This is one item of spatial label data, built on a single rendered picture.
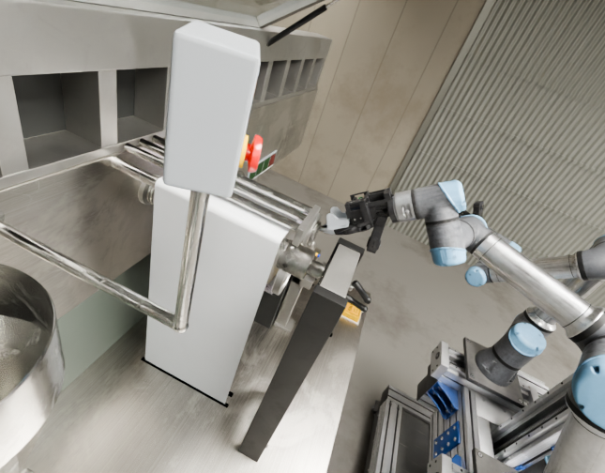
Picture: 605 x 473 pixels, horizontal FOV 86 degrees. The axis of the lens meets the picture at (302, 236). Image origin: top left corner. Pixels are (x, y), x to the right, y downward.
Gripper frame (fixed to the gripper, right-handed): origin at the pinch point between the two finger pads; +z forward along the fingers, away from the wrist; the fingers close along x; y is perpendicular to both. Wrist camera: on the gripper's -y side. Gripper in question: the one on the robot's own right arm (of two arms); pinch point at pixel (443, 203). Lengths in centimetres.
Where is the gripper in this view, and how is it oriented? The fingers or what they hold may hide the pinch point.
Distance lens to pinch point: 159.2
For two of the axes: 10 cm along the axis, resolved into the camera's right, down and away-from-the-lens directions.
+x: 7.4, -3.2, 6.0
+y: -2.0, 7.4, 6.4
